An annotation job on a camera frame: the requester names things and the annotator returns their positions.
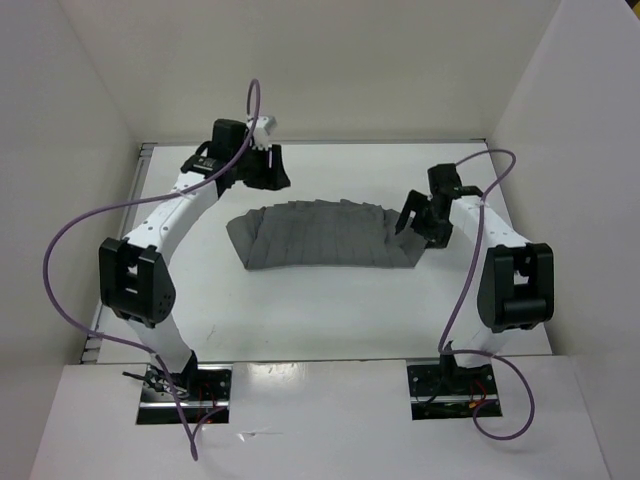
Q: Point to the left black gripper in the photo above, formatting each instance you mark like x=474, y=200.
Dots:
x=274, y=177

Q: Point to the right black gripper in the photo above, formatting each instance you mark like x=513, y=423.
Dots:
x=414, y=201

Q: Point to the grey pleated skirt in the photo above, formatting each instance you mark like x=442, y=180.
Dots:
x=323, y=233

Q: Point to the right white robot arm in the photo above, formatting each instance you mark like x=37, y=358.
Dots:
x=512, y=284

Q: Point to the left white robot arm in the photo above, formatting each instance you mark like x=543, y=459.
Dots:
x=135, y=281

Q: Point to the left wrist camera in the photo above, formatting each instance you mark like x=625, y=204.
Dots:
x=261, y=129

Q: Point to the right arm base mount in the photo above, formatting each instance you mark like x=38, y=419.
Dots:
x=440, y=389

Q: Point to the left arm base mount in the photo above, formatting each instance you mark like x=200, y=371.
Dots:
x=207, y=402

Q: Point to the aluminium table edge rail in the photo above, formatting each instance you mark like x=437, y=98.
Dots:
x=103, y=320

